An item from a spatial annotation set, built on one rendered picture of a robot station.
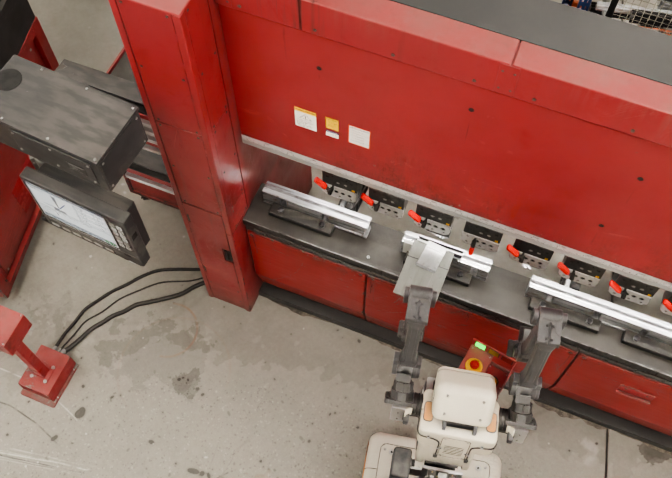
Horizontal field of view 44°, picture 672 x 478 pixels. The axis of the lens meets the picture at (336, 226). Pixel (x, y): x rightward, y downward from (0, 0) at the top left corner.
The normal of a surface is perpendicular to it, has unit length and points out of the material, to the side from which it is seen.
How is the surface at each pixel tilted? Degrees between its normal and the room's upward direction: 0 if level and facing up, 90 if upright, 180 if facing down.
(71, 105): 0
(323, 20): 90
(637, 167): 90
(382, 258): 0
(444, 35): 0
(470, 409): 48
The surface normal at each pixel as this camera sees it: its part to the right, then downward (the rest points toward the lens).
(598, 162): -0.38, 0.82
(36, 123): 0.00, -0.46
